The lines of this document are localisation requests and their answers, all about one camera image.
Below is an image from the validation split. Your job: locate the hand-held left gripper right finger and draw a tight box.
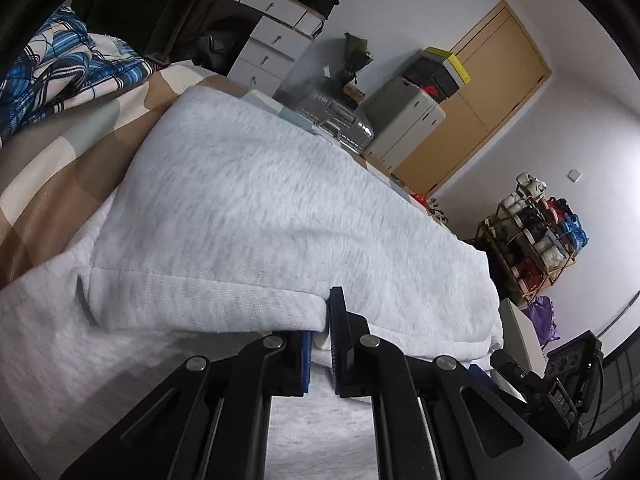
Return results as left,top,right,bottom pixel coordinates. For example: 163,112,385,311
327,286,583,480

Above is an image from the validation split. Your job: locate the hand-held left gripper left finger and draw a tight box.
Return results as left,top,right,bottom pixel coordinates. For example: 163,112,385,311
59,330,315,480

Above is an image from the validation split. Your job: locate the light grey sweatshirt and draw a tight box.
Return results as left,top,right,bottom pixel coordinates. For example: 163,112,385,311
0,85,505,480

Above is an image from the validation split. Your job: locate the black framed glass door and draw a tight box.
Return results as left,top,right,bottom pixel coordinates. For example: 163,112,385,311
597,325,640,436

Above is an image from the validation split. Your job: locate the purple plastic bag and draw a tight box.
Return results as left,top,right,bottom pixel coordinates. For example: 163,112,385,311
530,295,558,343

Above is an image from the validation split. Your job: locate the thin metal pole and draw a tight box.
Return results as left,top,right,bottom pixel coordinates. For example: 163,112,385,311
597,290,640,336

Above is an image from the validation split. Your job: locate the wooden shoe rack with shoes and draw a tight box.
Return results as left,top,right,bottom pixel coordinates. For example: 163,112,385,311
475,172,588,306

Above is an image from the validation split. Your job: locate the silver aluminium suitcase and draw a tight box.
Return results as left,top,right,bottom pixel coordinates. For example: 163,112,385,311
295,92,376,153

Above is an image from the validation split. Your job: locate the tall light grey suitcase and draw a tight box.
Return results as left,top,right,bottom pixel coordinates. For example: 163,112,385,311
361,77,447,173

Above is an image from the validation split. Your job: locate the black shoe box red logo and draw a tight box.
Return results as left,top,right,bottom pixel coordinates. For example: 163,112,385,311
405,55,461,101

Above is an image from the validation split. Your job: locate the dark wrapped flower bouquet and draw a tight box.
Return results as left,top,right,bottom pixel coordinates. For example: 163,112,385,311
342,31,373,88

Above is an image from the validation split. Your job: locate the wooden door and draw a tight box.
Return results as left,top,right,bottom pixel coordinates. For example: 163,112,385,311
390,0,553,196

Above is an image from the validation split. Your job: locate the checkered bed sheet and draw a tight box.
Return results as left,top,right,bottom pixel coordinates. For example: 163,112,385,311
0,60,451,286

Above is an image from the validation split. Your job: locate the black chair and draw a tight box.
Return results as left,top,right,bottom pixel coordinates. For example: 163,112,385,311
197,30,241,68

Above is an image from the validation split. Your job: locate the white drawer desk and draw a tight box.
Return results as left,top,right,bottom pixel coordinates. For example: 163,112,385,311
187,0,326,98

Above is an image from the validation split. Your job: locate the blue patterned quilt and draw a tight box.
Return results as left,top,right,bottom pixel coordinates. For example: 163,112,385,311
0,5,153,136

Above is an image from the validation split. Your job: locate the dark curtain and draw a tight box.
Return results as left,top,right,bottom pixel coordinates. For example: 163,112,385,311
75,0,201,61

